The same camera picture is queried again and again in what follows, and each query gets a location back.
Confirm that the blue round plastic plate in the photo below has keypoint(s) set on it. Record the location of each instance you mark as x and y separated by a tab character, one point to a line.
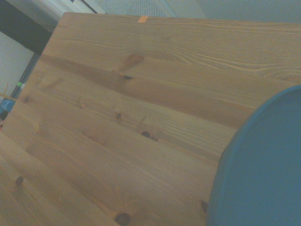
263	164

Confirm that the small orange tape piece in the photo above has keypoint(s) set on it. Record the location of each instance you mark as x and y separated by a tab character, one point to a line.
143	19

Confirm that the small blue plastic item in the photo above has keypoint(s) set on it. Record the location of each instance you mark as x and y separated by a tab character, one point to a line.
7	105

